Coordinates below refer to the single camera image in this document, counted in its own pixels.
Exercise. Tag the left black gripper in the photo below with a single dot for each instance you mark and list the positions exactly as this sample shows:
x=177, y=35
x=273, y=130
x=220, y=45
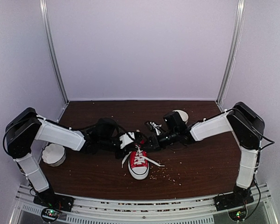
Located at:
x=129, y=147

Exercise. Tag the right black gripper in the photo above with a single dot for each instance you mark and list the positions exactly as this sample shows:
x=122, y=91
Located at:
x=154, y=142

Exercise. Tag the white shoelace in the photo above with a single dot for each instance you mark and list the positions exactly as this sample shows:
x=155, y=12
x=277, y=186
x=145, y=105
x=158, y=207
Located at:
x=139, y=158

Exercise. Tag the red canvas sneaker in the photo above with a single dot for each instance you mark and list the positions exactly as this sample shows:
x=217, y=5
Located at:
x=138, y=172

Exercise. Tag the white scalloped bowl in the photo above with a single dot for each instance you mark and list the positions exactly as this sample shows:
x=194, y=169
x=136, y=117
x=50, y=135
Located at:
x=54, y=155

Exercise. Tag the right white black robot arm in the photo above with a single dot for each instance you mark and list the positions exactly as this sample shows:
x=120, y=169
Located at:
x=213, y=155

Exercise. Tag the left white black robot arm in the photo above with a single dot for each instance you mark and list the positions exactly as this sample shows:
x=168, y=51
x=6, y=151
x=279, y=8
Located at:
x=29, y=127

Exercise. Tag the scattered rice grains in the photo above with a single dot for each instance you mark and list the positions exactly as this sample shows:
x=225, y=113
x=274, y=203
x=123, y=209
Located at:
x=160, y=173

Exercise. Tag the blue white polka-dot bowl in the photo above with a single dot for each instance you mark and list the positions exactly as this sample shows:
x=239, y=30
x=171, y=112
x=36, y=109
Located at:
x=184, y=116

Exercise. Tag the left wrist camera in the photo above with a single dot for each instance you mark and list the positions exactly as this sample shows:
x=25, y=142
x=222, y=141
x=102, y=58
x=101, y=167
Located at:
x=128, y=138

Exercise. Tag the left aluminium frame post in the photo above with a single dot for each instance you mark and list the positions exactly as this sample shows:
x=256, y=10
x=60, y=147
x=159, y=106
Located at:
x=52, y=52

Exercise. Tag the aluminium frame post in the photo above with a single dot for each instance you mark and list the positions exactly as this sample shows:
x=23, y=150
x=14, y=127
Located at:
x=235, y=41
x=52, y=52

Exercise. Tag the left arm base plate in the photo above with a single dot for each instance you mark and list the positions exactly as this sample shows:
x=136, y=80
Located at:
x=60, y=203

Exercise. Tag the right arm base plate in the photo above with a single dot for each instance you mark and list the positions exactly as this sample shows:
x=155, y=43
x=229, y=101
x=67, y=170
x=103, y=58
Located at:
x=230, y=201

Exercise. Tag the right aluminium frame post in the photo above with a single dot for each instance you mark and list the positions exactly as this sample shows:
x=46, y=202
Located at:
x=235, y=41

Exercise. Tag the front aluminium rail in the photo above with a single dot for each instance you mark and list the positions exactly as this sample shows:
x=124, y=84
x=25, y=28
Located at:
x=196, y=210

